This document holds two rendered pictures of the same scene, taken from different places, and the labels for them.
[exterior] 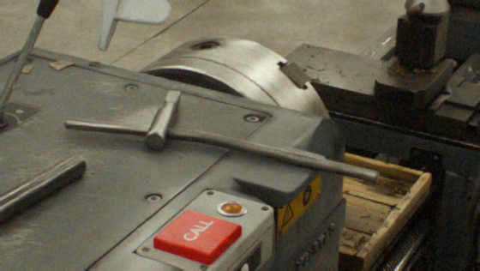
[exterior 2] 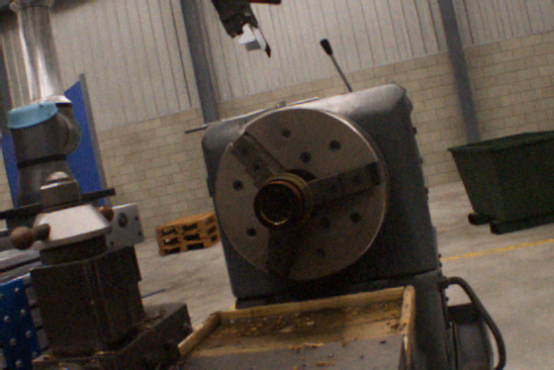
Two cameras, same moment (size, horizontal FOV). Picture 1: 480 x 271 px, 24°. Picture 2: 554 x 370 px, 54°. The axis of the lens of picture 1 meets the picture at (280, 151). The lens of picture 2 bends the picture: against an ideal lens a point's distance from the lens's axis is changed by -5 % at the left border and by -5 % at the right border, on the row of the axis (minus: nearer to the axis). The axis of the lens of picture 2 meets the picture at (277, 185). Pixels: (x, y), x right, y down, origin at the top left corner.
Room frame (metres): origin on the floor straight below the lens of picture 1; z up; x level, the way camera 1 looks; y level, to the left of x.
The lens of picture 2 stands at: (2.41, -0.14, 1.16)
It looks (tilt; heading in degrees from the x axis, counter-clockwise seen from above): 3 degrees down; 171
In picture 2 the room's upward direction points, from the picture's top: 12 degrees counter-clockwise
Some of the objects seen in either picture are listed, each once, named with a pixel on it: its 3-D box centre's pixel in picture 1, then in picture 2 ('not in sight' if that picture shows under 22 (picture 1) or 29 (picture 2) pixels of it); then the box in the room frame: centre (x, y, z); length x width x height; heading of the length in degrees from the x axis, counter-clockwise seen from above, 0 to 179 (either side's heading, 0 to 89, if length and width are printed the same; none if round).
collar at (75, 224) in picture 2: (427, 0); (67, 225); (1.87, -0.25, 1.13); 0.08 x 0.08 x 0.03
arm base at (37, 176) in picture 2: not in sight; (45, 179); (1.05, -0.45, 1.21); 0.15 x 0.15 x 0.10
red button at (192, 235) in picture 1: (198, 239); not in sight; (0.86, 0.07, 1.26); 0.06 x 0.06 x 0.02; 65
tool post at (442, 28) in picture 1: (420, 35); (91, 291); (1.87, -0.24, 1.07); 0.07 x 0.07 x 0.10; 65
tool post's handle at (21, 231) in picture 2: not in sight; (31, 235); (1.92, -0.27, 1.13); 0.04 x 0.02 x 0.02; 155
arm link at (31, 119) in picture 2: not in sight; (36, 131); (1.05, -0.44, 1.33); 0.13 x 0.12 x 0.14; 173
